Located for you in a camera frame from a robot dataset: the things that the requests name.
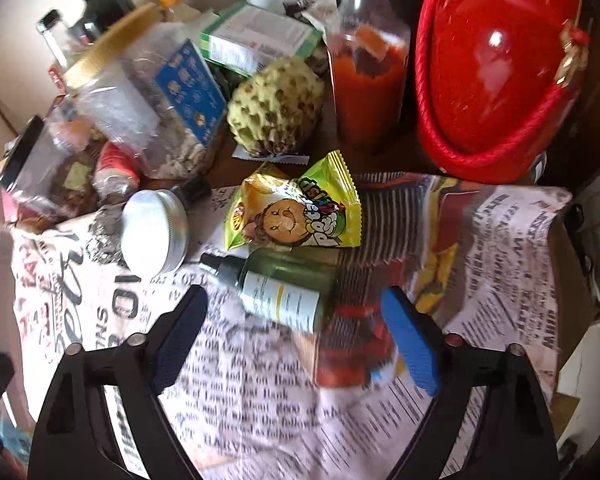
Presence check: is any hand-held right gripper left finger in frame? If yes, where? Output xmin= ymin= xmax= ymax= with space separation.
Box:
xmin=27 ymin=284 xmax=210 ymax=480

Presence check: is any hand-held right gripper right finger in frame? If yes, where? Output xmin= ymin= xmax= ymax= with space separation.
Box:
xmin=380 ymin=285 xmax=561 ymax=480

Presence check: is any green spray bottle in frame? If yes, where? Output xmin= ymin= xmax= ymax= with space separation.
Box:
xmin=199 ymin=247 xmax=338 ymax=333

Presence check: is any yellow green snack packet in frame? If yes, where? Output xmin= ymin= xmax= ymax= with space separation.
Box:
xmin=225 ymin=150 xmax=363 ymax=252

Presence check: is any printed tablecloth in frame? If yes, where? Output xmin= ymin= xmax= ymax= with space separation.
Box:
xmin=0 ymin=172 xmax=573 ymax=480

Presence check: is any round silver tin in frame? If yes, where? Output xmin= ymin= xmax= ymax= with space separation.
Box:
xmin=121 ymin=189 xmax=190 ymax=277

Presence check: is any wooden table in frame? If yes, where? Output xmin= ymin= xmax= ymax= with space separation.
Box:
xmin=200 ymin=110 xmax=431 ymax=196

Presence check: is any red white packet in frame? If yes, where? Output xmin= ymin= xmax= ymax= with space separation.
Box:
xmin=92 ymin=140 xmax=143 ymax=196

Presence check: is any glass jar dark lid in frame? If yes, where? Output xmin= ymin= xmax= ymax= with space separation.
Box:
xmin=0 ymin=115 xmax=106 ymax=231

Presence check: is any glass jar gold lid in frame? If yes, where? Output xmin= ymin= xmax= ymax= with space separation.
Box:
xmin=62 ymin=2 xmax=228 ymax=181

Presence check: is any bumpy yellow-green fruit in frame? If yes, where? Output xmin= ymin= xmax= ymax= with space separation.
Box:
xmin=226 ymin=56 xmax=326 ymax=157

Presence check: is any red sauce bottle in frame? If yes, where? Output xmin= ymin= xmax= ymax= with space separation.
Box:
xmin=327 ymin=0 xmax=412 ymax=153

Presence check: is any red thermos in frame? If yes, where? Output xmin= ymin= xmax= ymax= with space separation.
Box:
xmin=412 ymin=0 xmax=591 ymax=183

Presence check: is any green white carton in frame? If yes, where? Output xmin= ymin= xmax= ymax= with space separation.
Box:
xmin=200 ymin=0 xmax=326 ymax=78

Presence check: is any clear bottle black cap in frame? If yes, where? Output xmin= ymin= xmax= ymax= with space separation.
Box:
xmin=36 ymin=9 xmax=88 ymax=68

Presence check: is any dark wine bottle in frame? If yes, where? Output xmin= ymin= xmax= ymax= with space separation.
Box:
xmin=65 ymin=0 xmax=136 ymax=46

